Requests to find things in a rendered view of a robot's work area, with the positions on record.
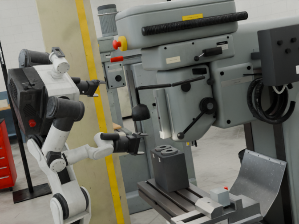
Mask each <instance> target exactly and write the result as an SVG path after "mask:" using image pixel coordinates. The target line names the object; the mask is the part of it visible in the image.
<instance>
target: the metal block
mask: <svg viewBox="0 0 299 224"><path fill-rule="evenodd" d="M210 198H211V199H212V200H214V201H216V202H218V203H220V204H222V205H223V207H225V206H227V205H230V197H229V191H228V190H226V189H224V188H222V187H218V188H214V189H211V190H210Z"/></svg>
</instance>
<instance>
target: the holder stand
mask: <svg viewBox="0 0 299 224"><path fill-rule="evenodd" d="M150 154H151V159H152V165H153V170H154V177H155V181H156V182H157V183H158V184H159V185H160V186H162V187H163V188H164V189H165V190H166V191H167V192H173V191H177V190H180V189H184V188H188V187H189V186H190V185H189V179H188V174H187V168H186V160H185V154H184V153H183V152H181V151H179V150H178V149H177V148H174V147H172V146H171V145H161V146H157V147H156V148H155V149H151V150H150Z"/></svg>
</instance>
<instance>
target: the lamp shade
mask: <svg viewBox="0 0 299 224"><path fill-rule="evenodd" d="M131 115H132V120H133V121H142V120H147V119H149V118H150V111H149V109H148V107H147V106H146V105H145V104H141V103H140V104H136V105H134V106H133V108H132V113H131Z"/></svg>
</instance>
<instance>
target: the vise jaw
mask: <svg viewBox="0 0 299 224"><path fill-rule="evenodd" d="M195 209H196V210H197V211H199V212H201V213H202V214H204V215H205V216H207V217H209V218H211V219H213V218H216V217H219V216H222V215H223V214H224V209H223V205H222V204H220V203H218V202H216V201H214V200H212V199H210V198H208V197H203V198H201V199H198V200H197V202H196V203H195Z"/></svg>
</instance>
